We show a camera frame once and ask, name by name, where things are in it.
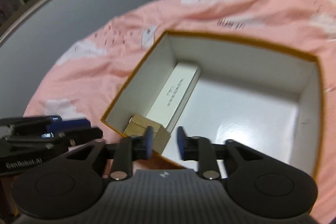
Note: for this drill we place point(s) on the orange-rimmed cardboard box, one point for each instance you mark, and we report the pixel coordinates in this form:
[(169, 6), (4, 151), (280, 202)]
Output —
[(236, 113)]

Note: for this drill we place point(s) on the long white box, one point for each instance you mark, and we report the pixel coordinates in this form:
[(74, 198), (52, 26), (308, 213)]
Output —
[(173, 95)]

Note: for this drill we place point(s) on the small tan cardboard box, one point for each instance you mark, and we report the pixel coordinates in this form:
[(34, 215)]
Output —
[(139, 125)]

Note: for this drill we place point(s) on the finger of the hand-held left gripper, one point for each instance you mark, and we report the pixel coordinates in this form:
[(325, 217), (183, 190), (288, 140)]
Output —
[(84, 134), (71, 124)]

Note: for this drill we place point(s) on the pink printed bedsheet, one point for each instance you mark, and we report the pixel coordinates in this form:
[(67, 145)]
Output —
[(210, 3)]

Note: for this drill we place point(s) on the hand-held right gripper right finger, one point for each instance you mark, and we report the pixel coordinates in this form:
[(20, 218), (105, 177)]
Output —
[(181, 142)]

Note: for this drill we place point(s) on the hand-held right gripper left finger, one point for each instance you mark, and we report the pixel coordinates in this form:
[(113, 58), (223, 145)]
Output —
[(149, 141)]

